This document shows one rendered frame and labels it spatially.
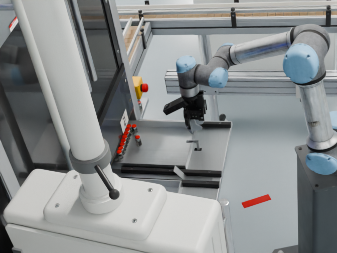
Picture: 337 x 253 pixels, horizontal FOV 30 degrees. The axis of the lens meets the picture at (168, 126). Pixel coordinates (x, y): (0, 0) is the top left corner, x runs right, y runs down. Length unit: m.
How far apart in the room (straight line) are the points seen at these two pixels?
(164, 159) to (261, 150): 1.36
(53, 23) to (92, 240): 0.54
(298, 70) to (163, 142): 0.75
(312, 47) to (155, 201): 0.91
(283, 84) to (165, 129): 0.98
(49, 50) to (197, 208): 0.50
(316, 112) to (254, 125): 1.78
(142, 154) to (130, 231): 1.22
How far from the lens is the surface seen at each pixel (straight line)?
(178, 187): 2.34
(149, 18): 3.31
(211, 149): 2.53
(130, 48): 3.03
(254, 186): 3.58
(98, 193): 1.37
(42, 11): 1.10
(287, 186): 3.57
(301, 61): 2.06
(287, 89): 3.45
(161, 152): 2.55
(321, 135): 2.27
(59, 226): 1.46
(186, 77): 2.34
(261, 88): 3.46
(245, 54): 2.34
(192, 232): 1.36
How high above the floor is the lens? 2.59
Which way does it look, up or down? 40 degrees down
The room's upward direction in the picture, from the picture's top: 11 degrees counter-clockwise
